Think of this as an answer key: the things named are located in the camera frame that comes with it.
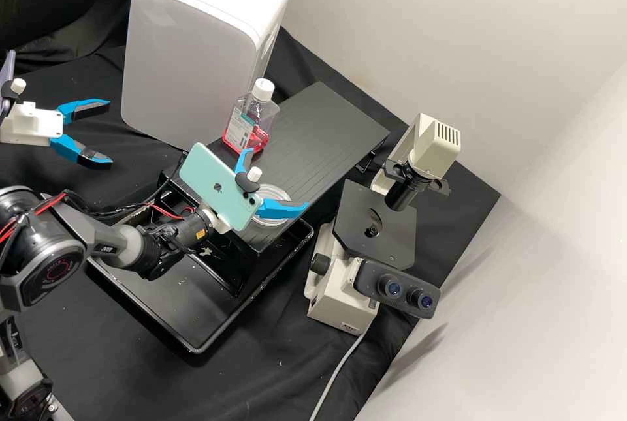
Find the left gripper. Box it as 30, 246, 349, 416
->
0, 97, 115, 170

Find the grey cable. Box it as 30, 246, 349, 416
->
308, 328, 367, 421

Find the black platform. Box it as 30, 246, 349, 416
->
157, 80, 392, 298

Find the right wrist camera phone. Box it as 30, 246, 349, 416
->
178, 142, 266, 234

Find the petri dish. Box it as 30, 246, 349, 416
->
250, 183, 293, 227

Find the black tray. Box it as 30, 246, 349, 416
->
84, 170, 315, 355

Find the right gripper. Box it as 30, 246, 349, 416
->
207, 148, 311, 236

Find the white box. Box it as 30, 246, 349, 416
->
120, 0, 291, 151

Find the red liquid bottle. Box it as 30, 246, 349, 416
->
222, 77, 281, 154

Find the cream microscope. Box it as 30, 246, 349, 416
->
303, 112, 464, 339

